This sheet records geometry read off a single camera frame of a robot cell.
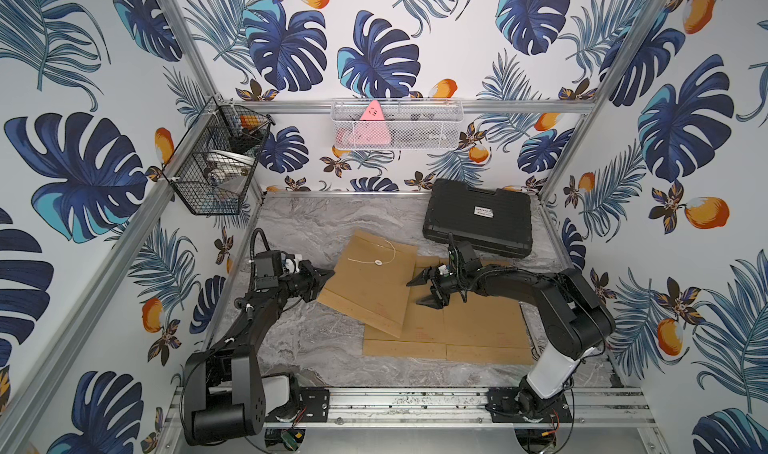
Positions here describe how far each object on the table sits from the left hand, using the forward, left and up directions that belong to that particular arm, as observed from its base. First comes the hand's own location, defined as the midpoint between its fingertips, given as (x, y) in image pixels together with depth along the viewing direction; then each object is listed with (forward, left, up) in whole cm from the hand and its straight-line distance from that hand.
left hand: (333, 267), depth 83 cm
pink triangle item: (+37, -7, +20) cm, 43 cm away
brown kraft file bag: (-10, -26, -16) cm, 32 cm away
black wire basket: (+19, +35, +17) cm, 43 cm away
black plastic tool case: (+29, -53, -8) cm, 60 cm away
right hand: (-1, -22, -8) cm, 24 cm away
